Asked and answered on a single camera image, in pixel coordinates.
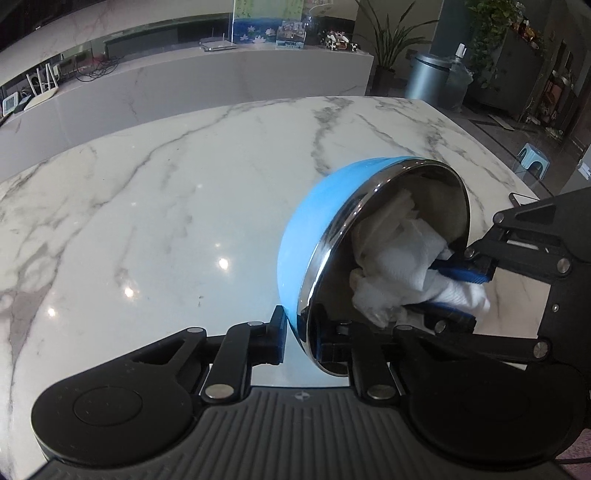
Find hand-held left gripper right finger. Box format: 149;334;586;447
315;318;467;404

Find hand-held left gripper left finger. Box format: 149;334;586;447
131;305;287;402

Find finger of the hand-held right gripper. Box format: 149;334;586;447
407;301;553;366
430;186;591;284

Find white cloth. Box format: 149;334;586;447
349;187;491;329

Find blue steel bowl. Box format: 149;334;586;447
277;157;472;376

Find blue plastic stool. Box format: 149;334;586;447
514;143;553;179

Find clear plastic water jug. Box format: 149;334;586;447
445;44;475;112

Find grey trash can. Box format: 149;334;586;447
405;52;451;110

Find grey cabinet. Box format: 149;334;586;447
475;28;544;121

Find dark wooden shelf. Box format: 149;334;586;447
538;39;581;140

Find potted green plant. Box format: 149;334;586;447
355;0;445;97

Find hanging green plant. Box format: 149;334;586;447
465;0;523;89

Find cow figurines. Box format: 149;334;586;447
322;30;359;52

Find small photo card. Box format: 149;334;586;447
275;23;307;51

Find silver flat router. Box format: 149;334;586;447
198;31;239;52

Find white router with antennas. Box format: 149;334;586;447
23;64;62;112

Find black cables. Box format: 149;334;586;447
73;59;126;85

